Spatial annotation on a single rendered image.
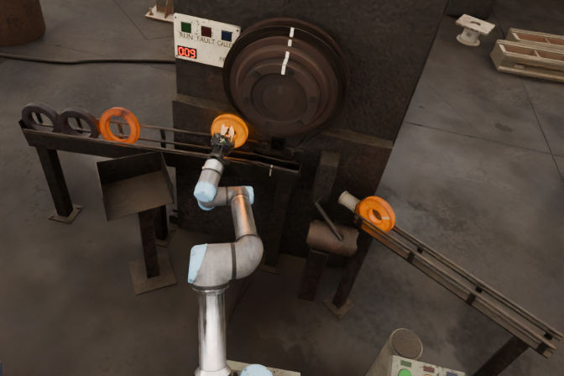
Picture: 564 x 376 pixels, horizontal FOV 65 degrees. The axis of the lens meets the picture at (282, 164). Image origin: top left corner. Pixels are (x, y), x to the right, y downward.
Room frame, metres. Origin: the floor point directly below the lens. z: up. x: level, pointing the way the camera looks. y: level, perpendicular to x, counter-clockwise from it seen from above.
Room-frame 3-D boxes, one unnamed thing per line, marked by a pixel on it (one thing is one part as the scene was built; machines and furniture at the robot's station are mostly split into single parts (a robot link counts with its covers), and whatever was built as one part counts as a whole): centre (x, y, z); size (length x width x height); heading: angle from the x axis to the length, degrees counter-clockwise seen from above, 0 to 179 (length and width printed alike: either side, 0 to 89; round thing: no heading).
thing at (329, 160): (1.42, -0.20, 0.68); 0.11 x 0.08 x 0.24; 176
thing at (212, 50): (1.56, 0.37, 1.15); 0.26 x 0.02 x 0.18; 86
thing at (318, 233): (1.26, -0.28, 0.27); 0.22 x 0.13 x 0.53; 86
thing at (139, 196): (1.21, 0.58, 0.36); 0.26 x 0.20 x 0.72; 121
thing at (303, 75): (1.33, 0.05, 1.11); 0.28 x 0.06 x 0.28; 86
